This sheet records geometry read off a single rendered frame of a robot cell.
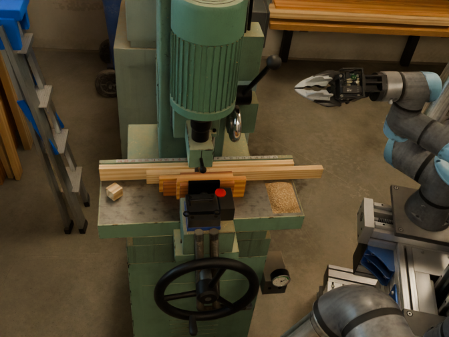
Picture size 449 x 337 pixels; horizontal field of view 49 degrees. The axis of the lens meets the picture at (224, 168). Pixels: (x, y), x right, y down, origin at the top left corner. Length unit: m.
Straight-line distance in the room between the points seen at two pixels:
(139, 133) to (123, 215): 0.50
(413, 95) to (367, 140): 2.05
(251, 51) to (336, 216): 1.50
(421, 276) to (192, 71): 0.98
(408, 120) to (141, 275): 0.91
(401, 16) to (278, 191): 2.24
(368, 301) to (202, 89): 0.62
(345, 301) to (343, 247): 1.71
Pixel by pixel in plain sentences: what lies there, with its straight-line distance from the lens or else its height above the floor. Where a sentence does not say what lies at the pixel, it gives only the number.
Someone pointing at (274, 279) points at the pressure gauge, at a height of 0.68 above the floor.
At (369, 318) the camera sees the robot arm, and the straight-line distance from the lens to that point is 0.91.
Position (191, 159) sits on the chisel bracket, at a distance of 1.39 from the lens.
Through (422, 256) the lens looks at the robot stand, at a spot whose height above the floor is 0.73.
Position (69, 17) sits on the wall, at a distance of 3.82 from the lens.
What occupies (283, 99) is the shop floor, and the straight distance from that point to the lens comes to 3.50.
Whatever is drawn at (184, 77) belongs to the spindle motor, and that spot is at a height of 1.31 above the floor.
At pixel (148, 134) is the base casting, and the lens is 1.84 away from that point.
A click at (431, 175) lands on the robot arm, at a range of 1.60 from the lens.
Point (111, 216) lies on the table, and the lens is 1.43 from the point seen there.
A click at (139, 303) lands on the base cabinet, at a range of 1.74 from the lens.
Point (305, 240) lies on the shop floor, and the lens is 2.60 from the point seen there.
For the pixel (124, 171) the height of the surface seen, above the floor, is 0.94.
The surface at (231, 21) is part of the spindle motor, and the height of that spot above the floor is 1.47.
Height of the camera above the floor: 1.97
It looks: 43 degrees down
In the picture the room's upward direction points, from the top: 7 degrees clockwise
